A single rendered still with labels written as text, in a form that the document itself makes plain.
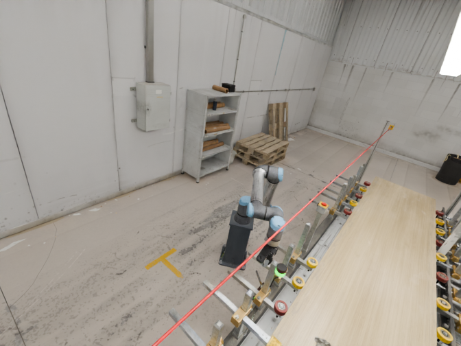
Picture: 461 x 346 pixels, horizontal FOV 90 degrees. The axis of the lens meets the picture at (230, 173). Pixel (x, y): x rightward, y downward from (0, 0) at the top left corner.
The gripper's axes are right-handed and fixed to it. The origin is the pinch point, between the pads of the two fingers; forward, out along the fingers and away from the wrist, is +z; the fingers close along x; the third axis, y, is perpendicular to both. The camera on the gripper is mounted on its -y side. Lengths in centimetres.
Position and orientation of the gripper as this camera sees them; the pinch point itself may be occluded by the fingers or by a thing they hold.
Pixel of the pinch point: (263, 266)
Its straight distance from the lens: 164.6
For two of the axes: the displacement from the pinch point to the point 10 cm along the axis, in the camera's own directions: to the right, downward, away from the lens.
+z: -1.6, 8.7, 4.6
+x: -7.6, -4.1, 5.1
